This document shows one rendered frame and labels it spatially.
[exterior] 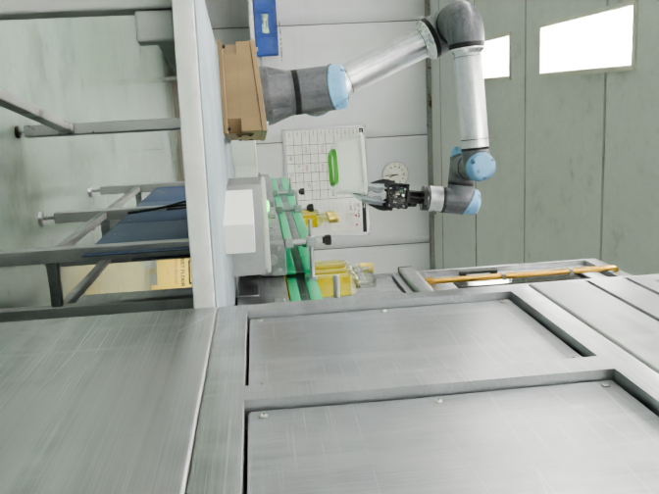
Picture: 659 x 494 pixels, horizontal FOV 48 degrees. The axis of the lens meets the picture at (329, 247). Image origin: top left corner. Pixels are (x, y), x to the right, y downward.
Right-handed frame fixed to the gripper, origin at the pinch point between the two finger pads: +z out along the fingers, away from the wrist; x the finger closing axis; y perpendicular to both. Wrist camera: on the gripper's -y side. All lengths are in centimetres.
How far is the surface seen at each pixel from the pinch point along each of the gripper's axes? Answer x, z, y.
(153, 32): -20, 45, 94
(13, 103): -15, 94, 11
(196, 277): 17, 36, 99
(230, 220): 9, 33, 62
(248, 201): 5, 30, 51
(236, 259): 19, 32, 35
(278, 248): 16.9, 21.6, 15.8
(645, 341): 18, -20, 128
